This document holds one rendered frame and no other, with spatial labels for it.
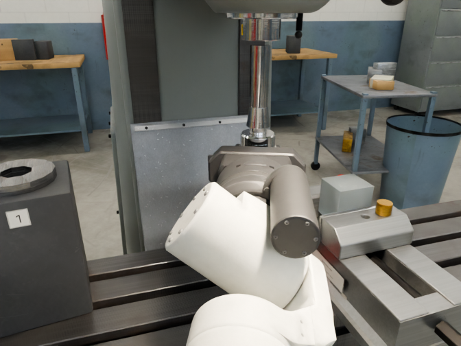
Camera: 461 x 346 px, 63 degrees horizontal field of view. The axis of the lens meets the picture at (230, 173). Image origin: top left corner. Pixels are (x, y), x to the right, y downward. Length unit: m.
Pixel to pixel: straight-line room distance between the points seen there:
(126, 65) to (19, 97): 4.05
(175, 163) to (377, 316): 0.52
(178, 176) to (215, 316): 0.64
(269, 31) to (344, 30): 5.05
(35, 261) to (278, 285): 0.33
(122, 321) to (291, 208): 0.35
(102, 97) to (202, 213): 4.49
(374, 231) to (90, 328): 0.41
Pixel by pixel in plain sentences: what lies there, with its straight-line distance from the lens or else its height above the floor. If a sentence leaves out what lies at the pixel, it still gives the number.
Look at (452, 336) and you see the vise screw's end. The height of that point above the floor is 0.98.
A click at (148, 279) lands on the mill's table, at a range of 0.62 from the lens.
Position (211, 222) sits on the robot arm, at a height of 1.17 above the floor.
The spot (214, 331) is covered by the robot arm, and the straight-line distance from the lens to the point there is 0.22.
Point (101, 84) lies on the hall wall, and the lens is 4.71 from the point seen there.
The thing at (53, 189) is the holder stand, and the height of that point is 1.11.
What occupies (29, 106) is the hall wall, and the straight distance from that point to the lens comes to 4.85.
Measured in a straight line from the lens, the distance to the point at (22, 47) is 4.22.
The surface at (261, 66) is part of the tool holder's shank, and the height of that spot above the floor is 1.25.
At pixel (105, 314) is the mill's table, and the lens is 0.58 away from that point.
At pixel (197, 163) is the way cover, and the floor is 1.00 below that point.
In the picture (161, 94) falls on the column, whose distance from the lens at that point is 0.84.
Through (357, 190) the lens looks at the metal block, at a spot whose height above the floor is 1.07.
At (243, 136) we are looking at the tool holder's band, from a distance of 0.49.
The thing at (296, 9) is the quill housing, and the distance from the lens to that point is 0.42.
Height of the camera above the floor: 1.31
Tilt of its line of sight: 23 degrees down
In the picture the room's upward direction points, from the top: straight up
